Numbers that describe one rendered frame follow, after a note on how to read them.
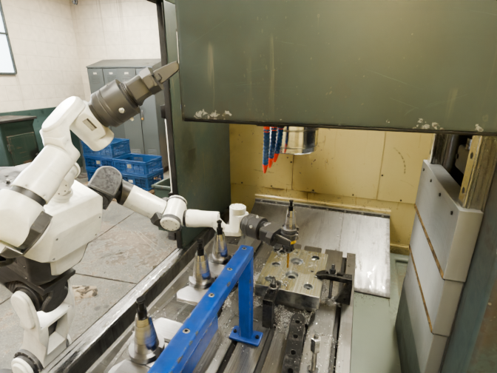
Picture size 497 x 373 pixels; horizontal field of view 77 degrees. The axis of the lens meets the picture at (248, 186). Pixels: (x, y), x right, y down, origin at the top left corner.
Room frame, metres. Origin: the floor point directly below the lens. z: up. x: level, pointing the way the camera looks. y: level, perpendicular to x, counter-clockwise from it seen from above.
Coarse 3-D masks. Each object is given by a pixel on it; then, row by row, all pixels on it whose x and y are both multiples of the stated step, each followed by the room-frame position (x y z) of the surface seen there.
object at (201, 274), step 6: (204, 252) 0.66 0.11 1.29; (198, 258) 0.64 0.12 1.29; (204, 258) 0.65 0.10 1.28; (198, 264) 0.64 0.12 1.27; (204, 264) 0.64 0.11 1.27; (198, 270) 0.64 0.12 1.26; (204, 270) 0.64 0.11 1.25; (198, 276) 0.64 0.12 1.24; (204, 276) 0.64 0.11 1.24; (210, 276) 0.65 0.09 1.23; (198, 282) 0.63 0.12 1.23
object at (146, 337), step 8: (136, 320) 0.44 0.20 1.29; (144, 320) 0.44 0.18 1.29; (136, 328) 0.44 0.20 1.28; (144, 328) 0.43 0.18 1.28; (152, 328) 0.44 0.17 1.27; (136, 336) 0.43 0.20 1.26; (144, 336) 0.43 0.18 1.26; (152, 336) 0.44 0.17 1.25; (136, 344) 0.43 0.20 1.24; (144, 344) 0.43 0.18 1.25; (152, 344) 0.43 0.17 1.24; (136, 352) 0.43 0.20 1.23; (144, 352) 0.43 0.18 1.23
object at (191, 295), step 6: (186, 288) 0.62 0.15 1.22; (192, 288) 0.62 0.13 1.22; (180, 294) 0.60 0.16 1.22; (186, 294) 0.60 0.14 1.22; (192, 294) 0.60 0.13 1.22; (198, 294) 0.60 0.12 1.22; (204, 294) 0.60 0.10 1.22; (180, 300) 0.58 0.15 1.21; (186, 300) 0.58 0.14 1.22; (192, 300) 0.58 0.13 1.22; (198, 300) 0.58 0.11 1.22
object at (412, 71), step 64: (192, 0) 0.74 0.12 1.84; (256, 0) 0.69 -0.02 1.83; (320, 0) 0.65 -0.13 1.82; (384, 0) 0.62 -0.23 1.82; (448, 0) 0.58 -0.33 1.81; (192, 64) 0.74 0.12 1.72; (256, 64) 0.69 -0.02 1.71; (320, 64) 0.65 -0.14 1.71; (384, 64) 0.61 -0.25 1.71; (448, 64) 0.58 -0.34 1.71; (384, 128) 0.61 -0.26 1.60; (448, 128) 0.57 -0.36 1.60
